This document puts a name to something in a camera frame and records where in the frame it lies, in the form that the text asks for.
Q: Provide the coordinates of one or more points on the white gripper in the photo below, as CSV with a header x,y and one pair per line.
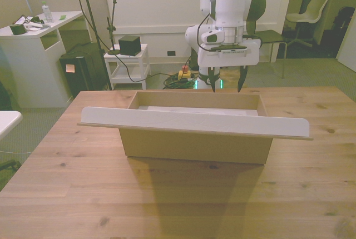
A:
x,y
231,59

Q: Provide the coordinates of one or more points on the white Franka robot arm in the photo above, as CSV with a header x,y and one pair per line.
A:
x,y
229,5

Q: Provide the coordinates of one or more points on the open brown cardboard box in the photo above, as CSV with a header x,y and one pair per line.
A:
x,y
194,144

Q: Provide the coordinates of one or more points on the black cube box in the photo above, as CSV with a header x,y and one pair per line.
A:
x,y
128,45

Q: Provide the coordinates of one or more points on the yellow emergency stop button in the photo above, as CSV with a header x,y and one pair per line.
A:
x,y
185,72

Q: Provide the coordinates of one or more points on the dark green chair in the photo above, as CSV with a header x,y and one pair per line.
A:
x,y
269,36

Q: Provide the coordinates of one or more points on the white paper sheet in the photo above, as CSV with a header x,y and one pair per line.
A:
x,y
167,109

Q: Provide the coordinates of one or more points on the large white cabinet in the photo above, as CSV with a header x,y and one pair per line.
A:
x,y
155,14

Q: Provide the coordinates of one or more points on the small white side table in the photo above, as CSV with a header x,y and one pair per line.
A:
x,y
126,64

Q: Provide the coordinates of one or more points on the white shell chair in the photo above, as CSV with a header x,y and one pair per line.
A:
x,y
311,11

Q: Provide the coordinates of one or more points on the black short microphone stand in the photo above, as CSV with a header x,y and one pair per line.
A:
x,y
113,27

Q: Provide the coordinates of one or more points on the black bag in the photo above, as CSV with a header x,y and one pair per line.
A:
x,y
345,19

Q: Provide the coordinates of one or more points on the black computer tower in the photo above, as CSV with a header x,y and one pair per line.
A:
x,y
80,72

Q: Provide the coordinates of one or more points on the tall black tripod stand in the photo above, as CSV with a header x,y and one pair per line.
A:
x,y
90,14

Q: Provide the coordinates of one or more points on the green sticky note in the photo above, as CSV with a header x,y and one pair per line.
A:
x,y
63,17

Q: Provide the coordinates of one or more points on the clear plastic water bottle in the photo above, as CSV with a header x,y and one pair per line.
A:
x,y
48,12

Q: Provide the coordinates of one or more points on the white handheld device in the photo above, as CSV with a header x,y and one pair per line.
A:
x,y
32,25

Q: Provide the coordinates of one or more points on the white desk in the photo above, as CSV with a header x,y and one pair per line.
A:
x,y
25,55

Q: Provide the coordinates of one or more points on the white round-edged table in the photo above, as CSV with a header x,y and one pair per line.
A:
x,y
7,121

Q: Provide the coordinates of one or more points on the black stand foot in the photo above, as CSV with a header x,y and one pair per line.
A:
x,y
7,164

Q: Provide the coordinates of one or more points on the black wall outlet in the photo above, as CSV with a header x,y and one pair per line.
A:
x,y
171,53

